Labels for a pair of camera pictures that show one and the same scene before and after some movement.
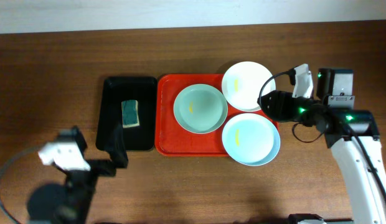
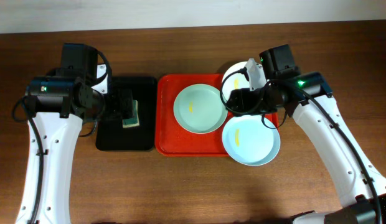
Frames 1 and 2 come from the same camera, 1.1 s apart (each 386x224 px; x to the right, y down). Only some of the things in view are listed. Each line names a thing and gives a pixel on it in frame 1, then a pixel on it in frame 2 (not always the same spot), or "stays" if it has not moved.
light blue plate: [251, 139] stays
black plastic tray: [132, 102] stays
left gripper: [103, 168] -> [127, 104]
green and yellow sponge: [130, 113] stays
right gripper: [270, 102] -> [235, 102]
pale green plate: [200, 109] stays
